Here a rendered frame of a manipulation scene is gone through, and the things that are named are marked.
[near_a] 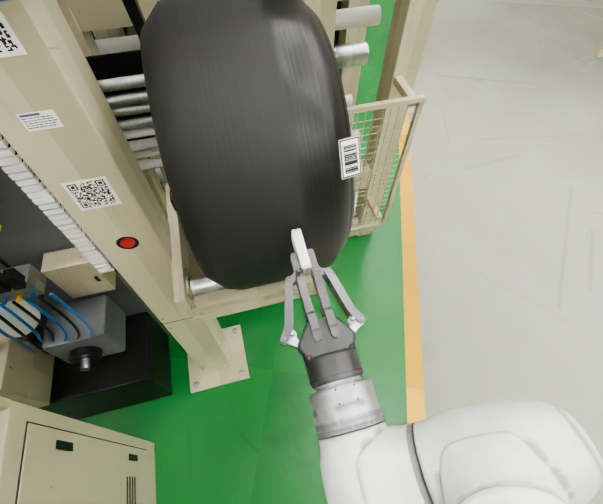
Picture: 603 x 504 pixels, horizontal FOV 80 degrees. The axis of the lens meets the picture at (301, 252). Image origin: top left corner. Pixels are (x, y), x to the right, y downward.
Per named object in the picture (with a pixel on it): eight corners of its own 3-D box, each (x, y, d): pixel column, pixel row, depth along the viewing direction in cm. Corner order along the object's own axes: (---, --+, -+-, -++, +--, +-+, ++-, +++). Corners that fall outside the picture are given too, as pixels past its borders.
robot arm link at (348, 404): (320, 440, 42) (307, 387, 44) (314, 437, 50) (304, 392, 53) (393, 418, 43) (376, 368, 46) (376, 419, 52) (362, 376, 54)
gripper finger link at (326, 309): (330, 338, 50) (340, 335, 50) (311, 264, 54) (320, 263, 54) (327, 343, 53) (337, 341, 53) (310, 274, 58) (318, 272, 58)
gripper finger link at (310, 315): (322, 344, 53) (313, 347, 53) (301, 276, 58) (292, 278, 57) (324, 339, 50) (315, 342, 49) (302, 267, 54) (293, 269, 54)
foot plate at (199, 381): (191, 393, 163) (189, 392, 162) (186, 338, 178) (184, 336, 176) (249, 378, 167) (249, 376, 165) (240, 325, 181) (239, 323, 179)
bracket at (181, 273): (185, 319, 93) (173, 303, 84) (174, 204, 114) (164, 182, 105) (198, 316, 93) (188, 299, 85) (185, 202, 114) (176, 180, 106)
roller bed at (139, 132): (127, 176, 113) (77, 88, 88) (127, 145, 121) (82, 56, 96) (190, 165, 116) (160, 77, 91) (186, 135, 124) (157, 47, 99)
